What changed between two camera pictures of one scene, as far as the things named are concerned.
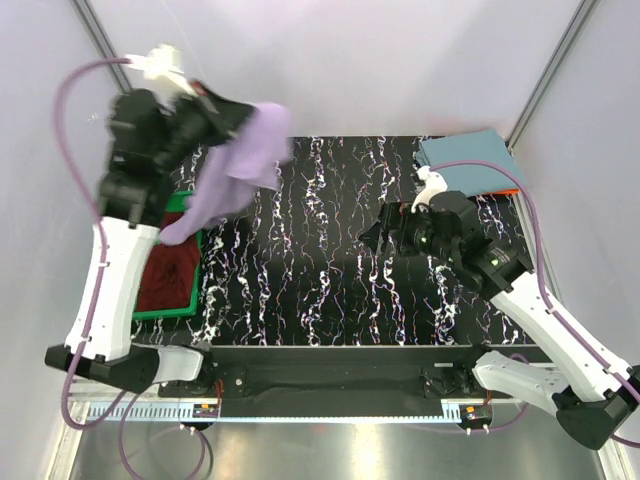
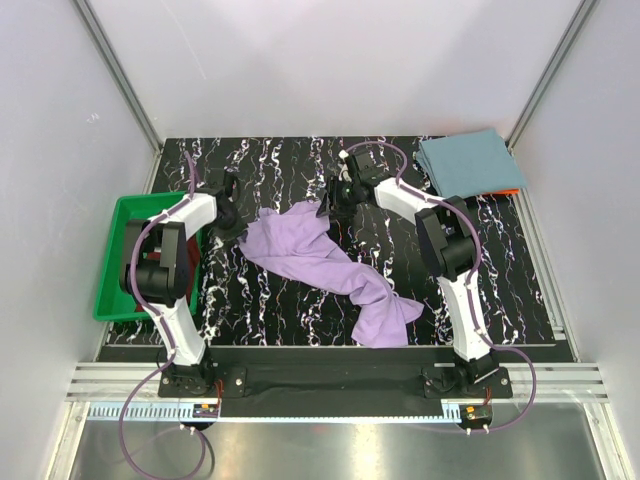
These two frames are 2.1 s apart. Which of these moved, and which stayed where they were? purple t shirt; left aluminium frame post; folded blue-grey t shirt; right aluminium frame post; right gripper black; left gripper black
Moved: purple t shirt; right gripper black; left gripper black
Stayed: left aluminium frame post; folded blue-grey t shirt; right aluminium frame post
